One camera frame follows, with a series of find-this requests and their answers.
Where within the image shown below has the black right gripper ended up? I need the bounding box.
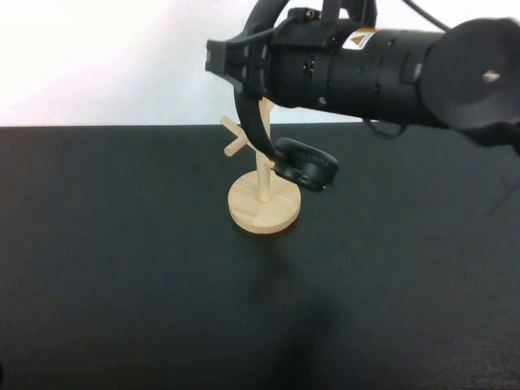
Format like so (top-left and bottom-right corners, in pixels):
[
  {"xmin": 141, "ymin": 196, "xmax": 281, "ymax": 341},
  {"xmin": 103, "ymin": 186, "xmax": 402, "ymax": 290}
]
[{"xmin": 205, "ymin": 6, "xmax": 339, "ymax": 111}]

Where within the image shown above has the black over-ear headphones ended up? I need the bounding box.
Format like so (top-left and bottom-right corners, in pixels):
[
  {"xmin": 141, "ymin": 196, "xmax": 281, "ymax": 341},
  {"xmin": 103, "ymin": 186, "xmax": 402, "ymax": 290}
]
[{"xmin": 234, "ymin": 0, "xmax": 340, "ymax": 194}]

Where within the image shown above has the wooden headphone stand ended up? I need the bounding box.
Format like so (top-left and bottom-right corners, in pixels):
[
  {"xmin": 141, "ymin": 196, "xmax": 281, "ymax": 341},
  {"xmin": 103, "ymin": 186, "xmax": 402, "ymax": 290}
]
[{"xmin": 219, "ymin": 96, "xmax": 302, "ymax": 236}]

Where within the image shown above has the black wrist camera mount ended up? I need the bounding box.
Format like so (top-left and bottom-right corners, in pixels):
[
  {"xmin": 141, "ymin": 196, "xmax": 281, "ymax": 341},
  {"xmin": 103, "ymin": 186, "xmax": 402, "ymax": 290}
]
[{"xmin": 322, "ymin": 0, "xmax": 379, "ymax": 32}]

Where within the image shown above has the black cable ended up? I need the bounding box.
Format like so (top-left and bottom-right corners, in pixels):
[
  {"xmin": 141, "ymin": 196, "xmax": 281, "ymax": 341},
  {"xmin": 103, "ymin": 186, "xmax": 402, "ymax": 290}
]
[{"xmin": 401, "ymin": 0, "xmax": 453, "ymax": 33}]

